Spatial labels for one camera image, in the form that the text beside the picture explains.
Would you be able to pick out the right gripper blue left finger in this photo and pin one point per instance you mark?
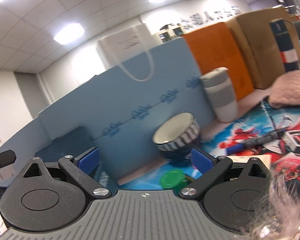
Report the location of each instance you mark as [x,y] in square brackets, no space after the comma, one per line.
[89,160]

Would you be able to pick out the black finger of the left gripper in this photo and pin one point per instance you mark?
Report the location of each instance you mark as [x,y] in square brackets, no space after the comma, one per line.
[7,158]

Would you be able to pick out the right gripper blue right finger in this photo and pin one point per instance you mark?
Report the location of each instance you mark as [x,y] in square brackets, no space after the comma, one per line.
[202,161]

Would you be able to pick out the blue plastic storage box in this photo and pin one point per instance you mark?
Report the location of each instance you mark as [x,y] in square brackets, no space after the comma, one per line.
[52,154]

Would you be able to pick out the dark blue lower bowl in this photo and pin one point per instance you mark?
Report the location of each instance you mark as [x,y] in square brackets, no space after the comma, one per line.
[181,154]

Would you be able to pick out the blue black pen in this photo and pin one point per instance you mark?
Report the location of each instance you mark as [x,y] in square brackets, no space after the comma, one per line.
[256,141]

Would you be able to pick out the blue striped ceramic bowl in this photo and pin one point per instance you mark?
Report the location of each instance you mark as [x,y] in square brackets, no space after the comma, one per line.
[177,132]

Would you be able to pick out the blue foam board panel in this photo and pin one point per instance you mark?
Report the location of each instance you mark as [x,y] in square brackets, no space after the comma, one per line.
[121,114]

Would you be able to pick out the grey white travel cup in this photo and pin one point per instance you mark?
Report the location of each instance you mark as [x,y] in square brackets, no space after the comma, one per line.
[220,92]

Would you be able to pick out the colourful printed table mat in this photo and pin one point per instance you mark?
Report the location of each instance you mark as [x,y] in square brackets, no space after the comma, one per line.
[282,155]

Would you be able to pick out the pink fuzzy cloth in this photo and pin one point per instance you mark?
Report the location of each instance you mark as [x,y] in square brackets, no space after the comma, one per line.
[285,90]

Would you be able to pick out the orange cardboard box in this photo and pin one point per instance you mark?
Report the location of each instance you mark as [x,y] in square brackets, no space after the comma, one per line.
[214,46]

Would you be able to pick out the white paper shopping bag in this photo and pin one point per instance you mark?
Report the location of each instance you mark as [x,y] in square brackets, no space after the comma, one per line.
[117,48]

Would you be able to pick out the dark blue tall carton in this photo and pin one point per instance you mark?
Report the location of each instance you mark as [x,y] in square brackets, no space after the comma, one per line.
[287,51]

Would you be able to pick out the brown cardboard box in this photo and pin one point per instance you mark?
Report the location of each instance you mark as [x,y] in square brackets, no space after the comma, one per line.
[257,43]

